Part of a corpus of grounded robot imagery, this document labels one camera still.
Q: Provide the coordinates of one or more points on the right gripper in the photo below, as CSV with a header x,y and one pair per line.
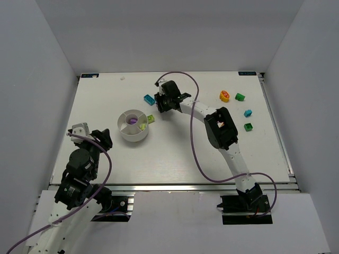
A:
x,y
161,102

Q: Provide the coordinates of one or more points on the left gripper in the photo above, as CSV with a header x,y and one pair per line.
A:
x,y
100,138

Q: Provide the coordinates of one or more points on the lime curved lego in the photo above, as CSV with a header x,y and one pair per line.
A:
x,y
142,126

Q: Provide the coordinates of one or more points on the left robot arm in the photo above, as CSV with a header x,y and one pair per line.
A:
x,y
77,200

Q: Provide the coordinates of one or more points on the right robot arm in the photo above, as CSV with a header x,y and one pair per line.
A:
x,y
221,133

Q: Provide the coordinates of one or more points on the blue long lego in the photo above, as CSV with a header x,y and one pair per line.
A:
x,y
149,99

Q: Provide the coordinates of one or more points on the lime flat lego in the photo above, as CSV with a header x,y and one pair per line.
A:
x,y
150,119

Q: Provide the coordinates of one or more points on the white round divided container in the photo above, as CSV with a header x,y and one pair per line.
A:
x,y
132,132

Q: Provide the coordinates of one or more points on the orange yellow round lego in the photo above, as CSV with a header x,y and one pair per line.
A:
x,y
224,96

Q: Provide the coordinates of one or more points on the left blue label sticker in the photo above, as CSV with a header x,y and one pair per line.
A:
x,y
94,75

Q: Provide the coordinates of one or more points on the blue label sticker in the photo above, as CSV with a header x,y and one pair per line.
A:
x,y
94,75
247,73

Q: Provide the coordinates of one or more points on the green lego right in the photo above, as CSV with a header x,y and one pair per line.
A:
x,y
240,97

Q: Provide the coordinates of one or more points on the right blue label sticker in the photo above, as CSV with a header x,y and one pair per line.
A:
x,y
247,73

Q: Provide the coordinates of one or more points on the small blue lego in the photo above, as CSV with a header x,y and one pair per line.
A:
x,y
248,113

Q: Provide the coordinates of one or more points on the small green lego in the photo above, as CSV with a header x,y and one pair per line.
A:
x,y
248,127

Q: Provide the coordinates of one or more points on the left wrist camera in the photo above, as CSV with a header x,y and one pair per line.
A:
x,y
81,130

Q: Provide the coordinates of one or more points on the aluminium table rail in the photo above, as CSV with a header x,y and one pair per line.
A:
x,y
266,187

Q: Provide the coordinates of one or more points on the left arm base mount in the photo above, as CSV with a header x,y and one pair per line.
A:
x,y
120,210

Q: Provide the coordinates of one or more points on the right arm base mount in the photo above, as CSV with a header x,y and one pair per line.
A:
x,y
234,212

